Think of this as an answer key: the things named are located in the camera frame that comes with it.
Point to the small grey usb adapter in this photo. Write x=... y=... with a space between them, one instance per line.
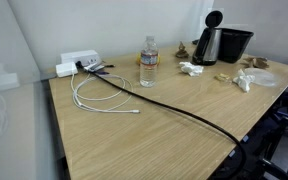
x=95 y=68

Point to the large crumpled brown paper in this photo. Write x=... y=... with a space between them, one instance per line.
x=257 y=62

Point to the white crumpled tissue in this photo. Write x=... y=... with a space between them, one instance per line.
x=190 y=69
x=244 y=80

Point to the small yellow wrapper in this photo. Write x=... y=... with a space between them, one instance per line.
x=222 y=77

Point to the clear plastic water bottle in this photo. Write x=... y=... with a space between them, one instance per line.
x=149 y=66

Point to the black plastic waste bin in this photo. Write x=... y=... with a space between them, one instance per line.
x=235 y=45

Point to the white power adapter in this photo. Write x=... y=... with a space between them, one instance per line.
x=65 y=69

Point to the white power strip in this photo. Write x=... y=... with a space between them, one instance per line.
x=79 y=56

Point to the small brown paper scrap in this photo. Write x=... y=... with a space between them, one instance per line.
x=181 y=51

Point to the stainless steel electric kettle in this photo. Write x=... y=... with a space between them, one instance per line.
x=212 y=46

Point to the black office chair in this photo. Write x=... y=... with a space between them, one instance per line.
x=284 y=133

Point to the white partition panel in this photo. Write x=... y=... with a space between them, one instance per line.
x=10 y=43

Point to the clear plastic wrapper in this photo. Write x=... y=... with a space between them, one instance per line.
x=265 y=77

